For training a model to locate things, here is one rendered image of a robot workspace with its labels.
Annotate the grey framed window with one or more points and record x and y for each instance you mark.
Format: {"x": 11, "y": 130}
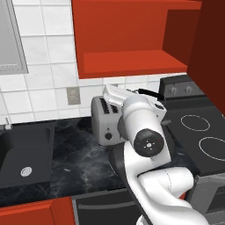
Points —
{"x": 8, "y": 35}

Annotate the red wall cabinet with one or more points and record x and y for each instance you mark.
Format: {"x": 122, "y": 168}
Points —
{"x": 117, "y": 32}

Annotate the tall red cabinet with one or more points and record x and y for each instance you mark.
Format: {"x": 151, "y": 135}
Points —
{"x": 209, "y": 49}

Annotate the black sink basin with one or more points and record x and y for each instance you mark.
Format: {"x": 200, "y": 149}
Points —
{"x": 23, "y": 152}

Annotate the silver tap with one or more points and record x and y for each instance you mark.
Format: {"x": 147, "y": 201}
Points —
{"x": 7, "y": 125}

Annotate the grey oven front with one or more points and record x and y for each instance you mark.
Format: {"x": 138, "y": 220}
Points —
{"x": 209, "y": 196}

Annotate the silver toaster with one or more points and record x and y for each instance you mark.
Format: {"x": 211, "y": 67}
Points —
{"x": 101, "y": 129}

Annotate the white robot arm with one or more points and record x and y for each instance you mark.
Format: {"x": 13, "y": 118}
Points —
{"x": 152, "y": 181}

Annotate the grey stove knob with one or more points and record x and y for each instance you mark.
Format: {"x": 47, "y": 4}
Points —
{"x": 188, "y": 89}
{"x": 173, "y": 90}

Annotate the grey wall outlet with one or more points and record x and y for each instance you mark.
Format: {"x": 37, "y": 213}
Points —
{"x": 73, "y": 95}

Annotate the black hob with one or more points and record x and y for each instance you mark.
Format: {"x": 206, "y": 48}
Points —
{"x": 193, "y": 140}

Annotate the black dishwasher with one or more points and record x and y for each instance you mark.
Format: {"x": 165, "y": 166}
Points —
{"x": 105, "y": 209}

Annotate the red base cabinet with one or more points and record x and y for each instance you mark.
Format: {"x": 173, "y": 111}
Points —
{"x": 35, "y": 212}

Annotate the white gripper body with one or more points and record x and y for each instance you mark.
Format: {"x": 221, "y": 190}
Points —
{"x": 117, "y": 93}

